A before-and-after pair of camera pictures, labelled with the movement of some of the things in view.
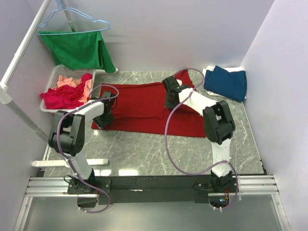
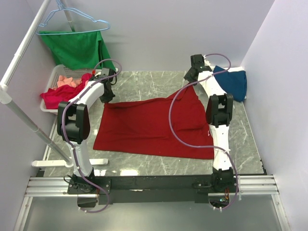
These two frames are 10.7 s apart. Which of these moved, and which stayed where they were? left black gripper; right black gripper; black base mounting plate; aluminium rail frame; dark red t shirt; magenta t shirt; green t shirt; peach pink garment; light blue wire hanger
Moved: right black gripper; left black gripper; dark red t shirt
Stayed: light blue wire hanger; peach pink garment; green t shirt; aluminium rail frame; magenta t shirt; black base mounting plate
